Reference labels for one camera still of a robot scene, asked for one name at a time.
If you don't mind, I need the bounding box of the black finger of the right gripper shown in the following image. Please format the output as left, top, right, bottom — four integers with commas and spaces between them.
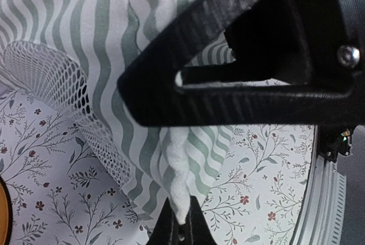
117, 0, 364, 126

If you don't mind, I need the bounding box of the front aluminium rail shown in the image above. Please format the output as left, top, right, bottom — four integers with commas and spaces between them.
290, 127, 346, 244

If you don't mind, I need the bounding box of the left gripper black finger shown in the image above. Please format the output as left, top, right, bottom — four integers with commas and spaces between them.
148, 196, 217, 245

